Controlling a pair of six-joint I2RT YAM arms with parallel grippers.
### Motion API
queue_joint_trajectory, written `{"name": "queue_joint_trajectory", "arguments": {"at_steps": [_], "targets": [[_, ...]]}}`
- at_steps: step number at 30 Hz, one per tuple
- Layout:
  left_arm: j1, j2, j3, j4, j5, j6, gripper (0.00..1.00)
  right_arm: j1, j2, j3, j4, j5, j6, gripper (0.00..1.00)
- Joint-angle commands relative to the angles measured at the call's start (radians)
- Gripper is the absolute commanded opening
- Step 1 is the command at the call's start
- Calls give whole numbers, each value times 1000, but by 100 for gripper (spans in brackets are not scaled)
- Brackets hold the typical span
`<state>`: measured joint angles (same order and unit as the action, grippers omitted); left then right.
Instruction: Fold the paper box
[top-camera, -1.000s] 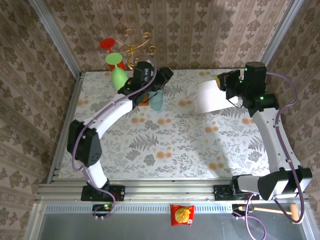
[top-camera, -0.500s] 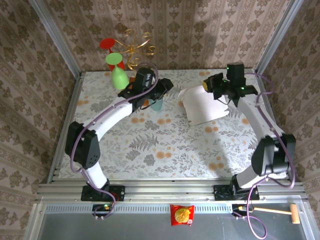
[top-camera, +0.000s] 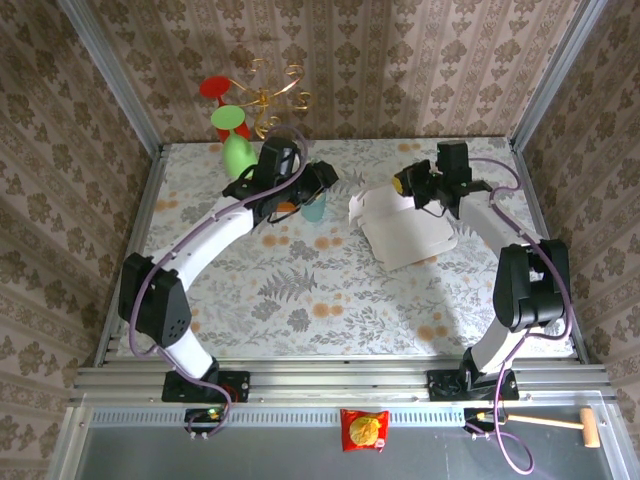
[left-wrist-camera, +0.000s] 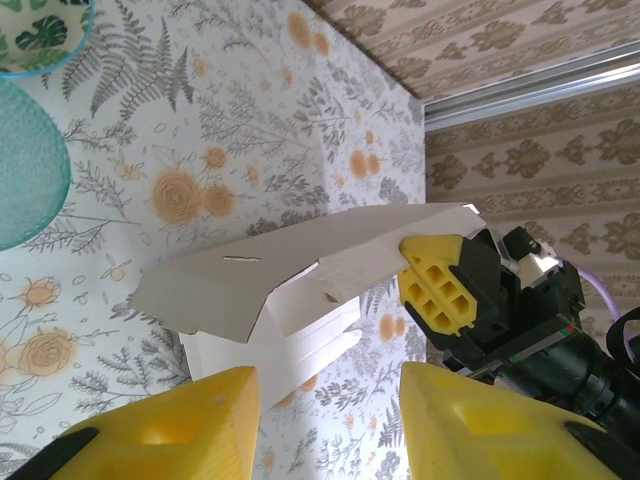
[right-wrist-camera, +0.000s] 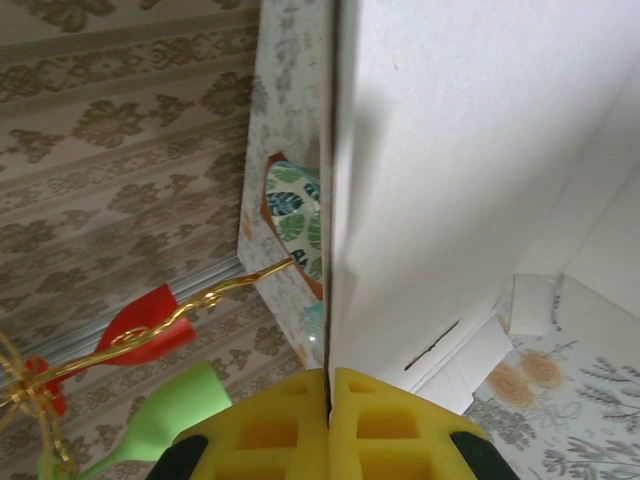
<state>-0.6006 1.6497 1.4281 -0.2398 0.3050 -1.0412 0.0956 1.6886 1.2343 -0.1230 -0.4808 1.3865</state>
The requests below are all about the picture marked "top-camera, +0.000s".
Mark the white paper box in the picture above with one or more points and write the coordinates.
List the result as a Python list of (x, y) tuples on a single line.
[(410, 235)]

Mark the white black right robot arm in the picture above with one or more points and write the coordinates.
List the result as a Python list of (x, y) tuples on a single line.
[(485, 220)]

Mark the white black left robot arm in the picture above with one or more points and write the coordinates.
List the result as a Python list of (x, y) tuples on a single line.
[(215, 245)]

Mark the green plastic wine glass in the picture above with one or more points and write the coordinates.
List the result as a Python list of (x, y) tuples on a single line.
[(239, 155)]

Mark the brown wooden board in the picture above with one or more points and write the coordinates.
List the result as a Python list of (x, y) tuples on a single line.
[(286, 205)]

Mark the teal plastic cup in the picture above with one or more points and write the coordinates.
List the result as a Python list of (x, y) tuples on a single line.
[(314, 212)]

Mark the red plastic wine glass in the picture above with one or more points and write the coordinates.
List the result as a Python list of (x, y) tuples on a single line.
[(215, 86)]

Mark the small black connector board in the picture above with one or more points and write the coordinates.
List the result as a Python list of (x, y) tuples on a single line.
[(475, 415), (205, 414)]

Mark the red snack packet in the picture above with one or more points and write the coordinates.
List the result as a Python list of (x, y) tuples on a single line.
[(364, 431)]

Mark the wooden mallet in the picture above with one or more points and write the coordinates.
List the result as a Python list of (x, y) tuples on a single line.
[(589, 427)]

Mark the aluminium table side rail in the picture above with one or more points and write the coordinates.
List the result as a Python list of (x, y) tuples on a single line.
[(538, 215), (146, 210)]

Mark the aluminium frame post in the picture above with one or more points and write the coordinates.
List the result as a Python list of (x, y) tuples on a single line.
[(116, 75), (554, 75)]

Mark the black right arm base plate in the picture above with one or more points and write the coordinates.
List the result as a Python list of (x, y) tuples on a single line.
[(440, 387)]

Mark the aluminium front rail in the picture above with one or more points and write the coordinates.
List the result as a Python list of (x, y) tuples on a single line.
[(340, 382)]

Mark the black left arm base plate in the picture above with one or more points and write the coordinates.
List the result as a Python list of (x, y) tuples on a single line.
[(235, 387)]

